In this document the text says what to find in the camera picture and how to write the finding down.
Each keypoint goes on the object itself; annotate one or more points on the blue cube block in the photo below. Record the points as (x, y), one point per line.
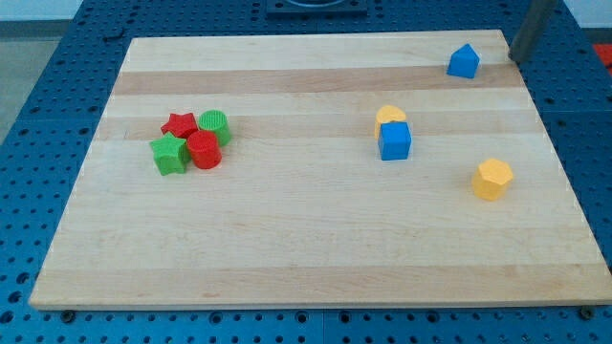
(394, 141)

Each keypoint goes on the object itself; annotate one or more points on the red cylinder block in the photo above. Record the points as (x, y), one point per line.
(204, 149)

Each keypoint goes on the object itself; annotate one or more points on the blue triangle block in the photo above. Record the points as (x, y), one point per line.
(464, 62)

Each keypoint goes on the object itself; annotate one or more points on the wooden board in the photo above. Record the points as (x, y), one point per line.
(302, 212)

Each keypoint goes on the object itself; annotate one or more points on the yellow heart block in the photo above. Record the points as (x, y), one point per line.
(386, 114)

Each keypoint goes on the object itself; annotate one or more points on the green star block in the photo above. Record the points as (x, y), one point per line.
(170, 154)

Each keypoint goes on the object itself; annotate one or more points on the red object at right edge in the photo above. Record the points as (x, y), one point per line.
(604, 52)

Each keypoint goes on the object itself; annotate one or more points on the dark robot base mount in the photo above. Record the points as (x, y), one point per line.
(315, 7)

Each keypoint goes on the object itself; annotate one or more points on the red star block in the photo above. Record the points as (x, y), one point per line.
(180, 125)

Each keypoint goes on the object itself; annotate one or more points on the green cylinder block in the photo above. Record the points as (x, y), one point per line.
(216, 122)

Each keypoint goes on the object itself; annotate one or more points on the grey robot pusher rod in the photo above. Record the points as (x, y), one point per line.
(531, 29)

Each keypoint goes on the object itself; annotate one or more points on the yellow hexagon block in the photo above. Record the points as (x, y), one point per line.
(492, 179)

